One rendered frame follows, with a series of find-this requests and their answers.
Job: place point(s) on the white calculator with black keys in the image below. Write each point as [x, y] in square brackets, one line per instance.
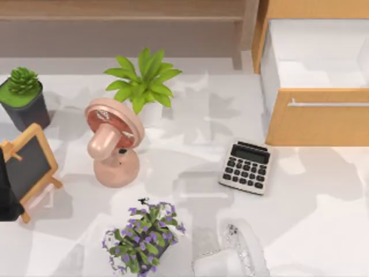
[245, 168]

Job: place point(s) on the green leafy plant white pot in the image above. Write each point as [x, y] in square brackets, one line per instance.
[142, 80]

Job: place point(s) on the pink desk fan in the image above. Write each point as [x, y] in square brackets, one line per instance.
[112, 144]

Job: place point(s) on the purple flowering plant in pot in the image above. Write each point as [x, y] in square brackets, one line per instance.
[144, 236]

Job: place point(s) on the wooden open shelf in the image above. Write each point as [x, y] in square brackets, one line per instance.
[127, 29]

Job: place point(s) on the white desk fan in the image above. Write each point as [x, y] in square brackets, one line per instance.
[230, 254]

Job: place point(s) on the pale wooden drawer front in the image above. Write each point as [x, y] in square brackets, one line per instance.
[317, 127]

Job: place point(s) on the pulled out drawer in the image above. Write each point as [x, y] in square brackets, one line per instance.
[314, 57]

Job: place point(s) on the framed blackboard on wooden easel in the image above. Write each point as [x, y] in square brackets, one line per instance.
[29, 164]

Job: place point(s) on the wooden cabinet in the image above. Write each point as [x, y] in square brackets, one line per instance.
[288, 11]

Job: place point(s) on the succulent in dark square pot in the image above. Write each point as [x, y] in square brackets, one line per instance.
[24, 101]

